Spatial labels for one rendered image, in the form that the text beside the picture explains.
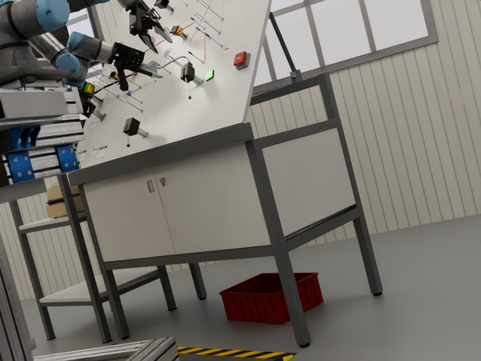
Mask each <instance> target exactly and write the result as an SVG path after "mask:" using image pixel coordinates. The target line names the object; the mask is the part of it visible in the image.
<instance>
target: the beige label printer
mask: <svg viewBox="0 0 481 361"><path fill-rule="evenodd" d="M67 179H68V177H67ZM68 182H69V179H68ZM69 187H70V189H71V192H72V197H73V200H74V204H75V208H76V210H77V212H80V211H83V210H84V206H83V203H82V199H81V196H80V193H79V189H78V185H77V186H72V187H71V186H70V183H69ZM47 200H48V201H49V202H47V203H48V204H47V205H46V207H47V208H46V210H47V214H48V217H49V218H58V217H59V216H66V215H67V210H66V208H65V204H64V200H63V197H62V192H61V189H60V187H59V182H58V181H57V182H55V183H53V184H52V185H51V186H50V187H49V188H48V191H47Z"/></svg>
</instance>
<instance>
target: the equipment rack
mask: <svg viewBox="0 0 481 361"><path fill-rule="evenodd" d="M87 11H88V13H89V18H90V21H91V24H92V28H93V32H94V37H95V39H99V40H102V41H104V42H105V38H104V35H103V32H102V27H101V24H100V21H99V17H98V13H97V9H96V6H95V5H94V6H91V7H88V8H87ZM37 60H38V61H39V63H40V65H41V66H42V69H55V68H54V67H53V66H52V65H51V64H50V63H49V62H48V61H47V60H46V59H45V58H38V59H37ZM101 63H102V62H98V61H96V60H94V59H91V62H90V65H89V69H90V68H92V67H95V66H97V65H98V64H101ZM104 65H105V64H104V63H102V66H103V67H104ZM57 179H58V182H59V187H60V189H61V192H62V197H63V200H64V204H65V208H66V210H67V215H66V216H59V217H58V218H46V219H43V220H40V221H35V222H33V223H28V224H26V225H24V223H23V220H22V217H21V213H20V210H19V205H18V202H17V200H15V201H9V206H10V209H11V214H12V216H13V220H14V224H15V226H16V231H17V234H18V237H19V242H20V244H21V249H22V252H23V255H24V259H25V262H26V267H27V270H28V272H29V277H30V280H31V285H32V287H33V290H34V295H35V298H36V301H37V305H38V308H39V313H40V315H41V318H42V323H43V325H44V331H45V333H46V336H47V340H52V339H55V338H56V337H55V334H54V330H53V327H52V323H51V320H50V316H49V312H48V309H47V307H67V306H93V309H94V313H95V316H96V319H97V323H98V327H99V331H100V334H101V337H102V341H103V343H105V344H107V343H108V342H111V341H112V338H111V334H110V330H109V327H108V324H107V320H106V316H105V312H104V309H103V306H102V303H104V302H106V301H109V297H108V295H107V290H106V287H105V282H104V279H103V276H102V272H101V275H99V276H96V277H94V272H93V270H92V265H91V262H90V259H89V254H88V251H87V247H86V244H85V241H84V237H83V233H82V229H81V226H80V223H81V222H84V221H87V217H86V214H85V211H84V210H83V211H80V212H77V210H76V208H75V204H74V200H73V197H72V192H71V189H70V187H69V182H68V179H67V174H62V175H57ZM87 225H88V228H89V224H88V222H87ZM63 226H71V229H72V233H73V236H74V241H75V244H76V247H77V251H78V254H79V259H80V262H81V265H82V269H83V272H84V277H85V280H86V281H84V282H82V283H79V284H76V285H74V286H72V287H69V288H66V289H63V290H61V291H59V292H56V293H54V294H51V295H49V296H47V297H44V294H43V291H42V287H41V284H40V281H39V277H38V274H37V269H36V266H35V263H34V259H33V256H32V253H31V248H30V245H29V241H28V238H27V235H26V234H27V233H31V232H35V231H43V230H47V229H51V228H59V227H63ZM89 232H90V230H89ZM90 236H91V238H92V235H91V232H90ZM92 243H93V240H92ZM93 246H94V243H93ZM94 250H95V247H94ZM95 253H96V251H95ZM96 257H97V253H96ZM97 261H98V259H97ZM98 264H99V261H98ZM99 269H100V266H99ZM100 271H101V269H100ZM113 274H114V277H115V281H116V285H117V289H119V290H118V292H119V295H122V294H125V293H127V292H129V291H132V290H133V289H136V288H138V287H141V286H143V285H145V284H148V283H150V282H152V281H154V280H156V279H160V281H161V284H162V289H163V292H164V295H165V300H166V302H167V308H168V311H173V310H175V309H177V307H176V304H175V299H174V296H173V291H172V288H171V286H170V280H169V277H168V275H167V269H166V267H165V265H163V266H157V268H151V269H134V270H124V271H114V272H113ZM145 278H146V279H145ZM128 285H129V286H128ZM123 287H124V288H123ZM109 303H110V301H109ZM110 308H111V305H110ZM111 311H112V308H111Z"/></svg>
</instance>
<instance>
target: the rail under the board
mask: <svg viewBox="0 0 481 361"><path fill-rule="evenodd" d="M253 139H254V136H253V131H252V127H251V123H250V122H246V123H245V124H244V123H243V124H239V125H235V126H232V127H227V128H225V129H222V130H218V131H215V132H212V133H208V134H204V135H200V136H197V137H194V138H190V139H187V140H183V141H180V142H177V143H173V144H170V145H166V146H162V147H160V148H155V149H152V150H148V151H145V152H142V153H138V154H135V155H131V156H127V157H125V158H120V159H118V160H113V161H110V162H108V163H103V164H100V165H96V166H93V167H90V168H85V169H83V170H78V171H76V172H73V173H68V174H67V175H68V179H69V183H70V186H71V187H72V186H77V185H80V184H83V183H88V182H91V181H96V180H99V179H102V178H107V177H110V176H114V175H119V174H121V173H126V172H130V171H133V170H138V169H141V168H146V167H149V166H152V165H157V164H160V163H165V162H168V161H171V160H176V159H179V158H184V157H188V156H191V155H195V154H198V153H204V152H207V151H210V150H215V149H218V148H223V147H226V146H229V145H234V144H237V143H242V142H245V141H249V140H253Z"/></svg>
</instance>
